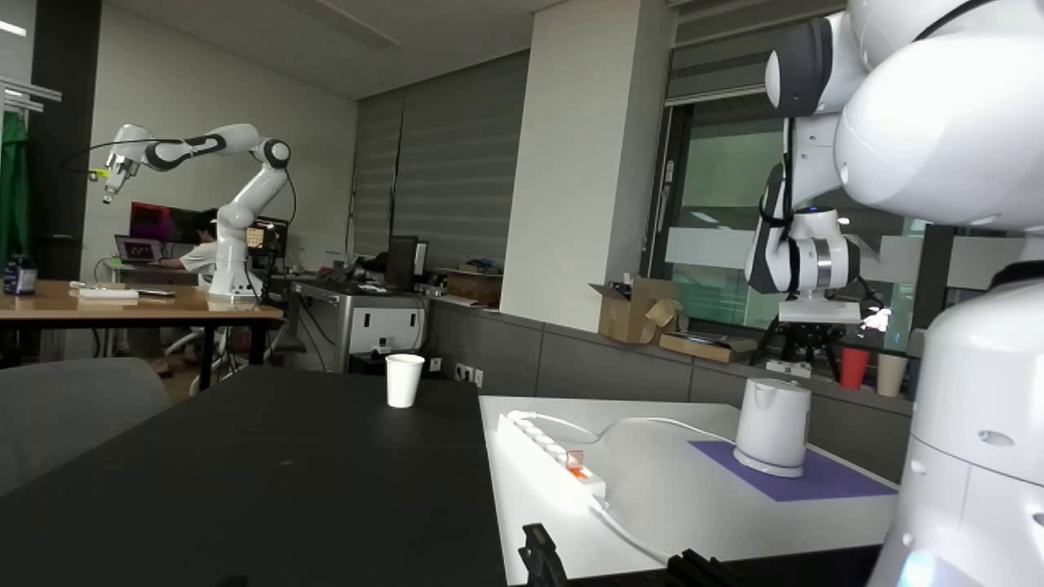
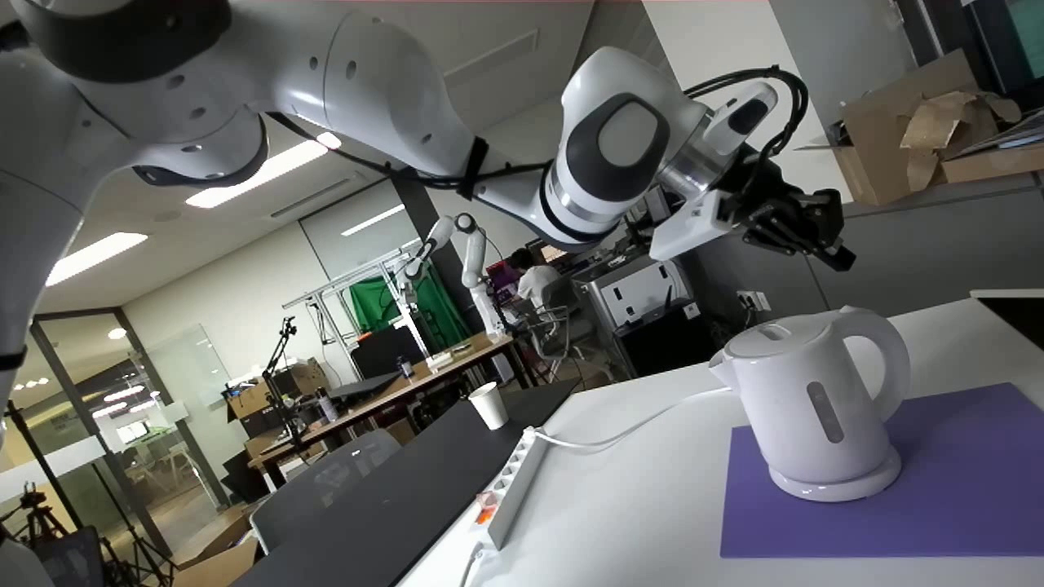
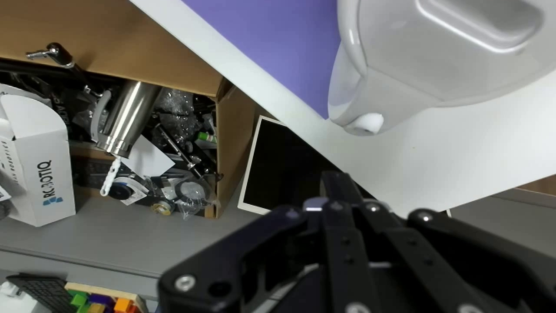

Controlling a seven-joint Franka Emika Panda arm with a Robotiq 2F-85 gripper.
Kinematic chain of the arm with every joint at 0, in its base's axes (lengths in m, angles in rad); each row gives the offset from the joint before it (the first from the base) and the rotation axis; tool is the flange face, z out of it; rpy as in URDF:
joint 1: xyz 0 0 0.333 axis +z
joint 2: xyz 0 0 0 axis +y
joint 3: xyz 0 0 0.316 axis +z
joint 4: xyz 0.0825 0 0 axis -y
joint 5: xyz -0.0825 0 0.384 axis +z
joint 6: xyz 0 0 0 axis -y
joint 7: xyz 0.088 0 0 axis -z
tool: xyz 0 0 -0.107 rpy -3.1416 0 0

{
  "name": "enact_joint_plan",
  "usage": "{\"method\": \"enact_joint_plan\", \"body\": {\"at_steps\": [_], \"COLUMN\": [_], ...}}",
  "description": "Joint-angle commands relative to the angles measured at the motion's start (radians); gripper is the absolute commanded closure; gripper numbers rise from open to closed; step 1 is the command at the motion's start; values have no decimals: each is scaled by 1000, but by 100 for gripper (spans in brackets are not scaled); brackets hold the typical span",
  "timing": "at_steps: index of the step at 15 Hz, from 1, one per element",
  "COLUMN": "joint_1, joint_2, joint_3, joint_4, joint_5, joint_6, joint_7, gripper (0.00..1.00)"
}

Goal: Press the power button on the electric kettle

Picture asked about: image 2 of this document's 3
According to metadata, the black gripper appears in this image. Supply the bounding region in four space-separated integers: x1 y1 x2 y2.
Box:
725 149 861 276

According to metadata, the white electric kettle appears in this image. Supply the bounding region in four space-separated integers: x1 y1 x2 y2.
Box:
708 302 912 490

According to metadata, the white round kettle base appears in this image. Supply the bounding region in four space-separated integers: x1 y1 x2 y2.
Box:
762 440 907 506

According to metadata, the white multi-socket power strip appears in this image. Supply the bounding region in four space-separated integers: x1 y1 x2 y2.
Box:
477 423 550 556

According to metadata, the brown cardboard boxes pile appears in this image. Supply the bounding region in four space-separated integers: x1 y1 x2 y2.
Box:
833 47 1044 212

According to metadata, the white box-shaped machine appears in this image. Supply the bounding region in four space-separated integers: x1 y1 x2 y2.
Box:
585 255 703 336

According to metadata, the purple rectangular mat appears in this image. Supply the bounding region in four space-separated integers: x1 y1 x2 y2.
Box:
719 378 1044 565

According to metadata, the white paper cup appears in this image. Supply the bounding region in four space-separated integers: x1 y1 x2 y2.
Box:
467 378 511 433

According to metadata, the green cloth backdrop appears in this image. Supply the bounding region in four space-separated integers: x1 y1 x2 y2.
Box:
342 268 472 358

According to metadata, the black computer monitor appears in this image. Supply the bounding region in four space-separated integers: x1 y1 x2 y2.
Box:
350 323 430 382

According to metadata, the long wooden desk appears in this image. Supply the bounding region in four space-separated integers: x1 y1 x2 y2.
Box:
245 333 514 483

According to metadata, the grey office chair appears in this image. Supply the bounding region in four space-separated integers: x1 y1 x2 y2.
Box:
247 426 408 551

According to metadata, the long ceiling light panel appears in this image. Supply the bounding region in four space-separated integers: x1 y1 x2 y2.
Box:
182 138 334 212
41 227 152 292

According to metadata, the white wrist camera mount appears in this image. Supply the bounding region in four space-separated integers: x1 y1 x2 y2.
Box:
646 186 756 264

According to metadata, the black cable on robot arm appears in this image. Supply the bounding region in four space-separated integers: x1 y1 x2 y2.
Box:
681 65 815 168

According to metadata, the white kettle power cable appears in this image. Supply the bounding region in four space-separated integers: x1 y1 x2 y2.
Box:
530 382 731 456

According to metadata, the white power strip cable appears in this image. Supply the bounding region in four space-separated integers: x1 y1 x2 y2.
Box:
454 538 495 587

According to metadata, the black camera tripod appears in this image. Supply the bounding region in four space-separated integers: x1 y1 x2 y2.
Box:
0 487 78 587

